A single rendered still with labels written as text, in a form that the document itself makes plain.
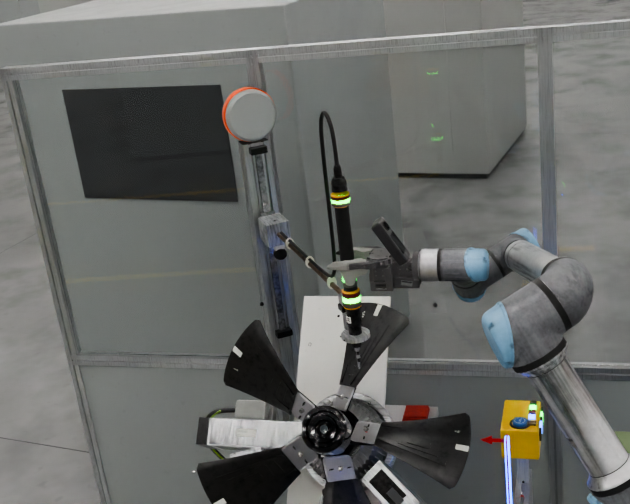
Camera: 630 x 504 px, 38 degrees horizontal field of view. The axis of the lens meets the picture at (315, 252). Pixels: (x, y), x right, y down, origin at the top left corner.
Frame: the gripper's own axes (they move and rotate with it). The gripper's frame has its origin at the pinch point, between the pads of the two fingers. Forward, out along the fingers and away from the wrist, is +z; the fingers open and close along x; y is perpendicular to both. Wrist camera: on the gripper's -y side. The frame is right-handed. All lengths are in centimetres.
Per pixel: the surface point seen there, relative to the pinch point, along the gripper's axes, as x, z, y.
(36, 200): 70, 124, 6
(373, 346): 10.4, -4.3, 28.8
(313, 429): -5.4, 9.2, 44.1
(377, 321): 16.1, -4.6, 24.6
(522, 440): 21, -40, 62
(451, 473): -9, -25, 52
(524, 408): 33, -40, 59
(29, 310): 315, 318, 166
